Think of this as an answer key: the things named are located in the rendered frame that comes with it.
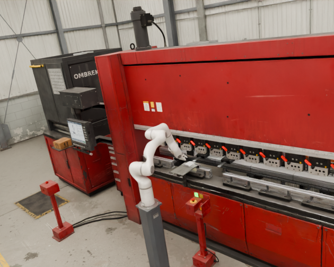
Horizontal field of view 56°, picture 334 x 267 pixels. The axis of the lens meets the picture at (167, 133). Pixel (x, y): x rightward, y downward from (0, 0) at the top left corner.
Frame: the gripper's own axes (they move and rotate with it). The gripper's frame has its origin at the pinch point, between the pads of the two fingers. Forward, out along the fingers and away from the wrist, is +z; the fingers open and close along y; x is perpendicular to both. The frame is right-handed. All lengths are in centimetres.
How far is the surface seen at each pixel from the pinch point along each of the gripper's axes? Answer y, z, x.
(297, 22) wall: 30, 181, -399
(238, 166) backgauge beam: -48, 29, -17
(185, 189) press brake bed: 0.1, 22.1, 27.0
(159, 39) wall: 443, 211, -425
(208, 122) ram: -33, -33, -34
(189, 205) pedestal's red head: -28, -1, 47
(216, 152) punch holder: -39.4, -8.8, -12.5
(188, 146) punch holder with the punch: -3.0, -9.7, -13.7
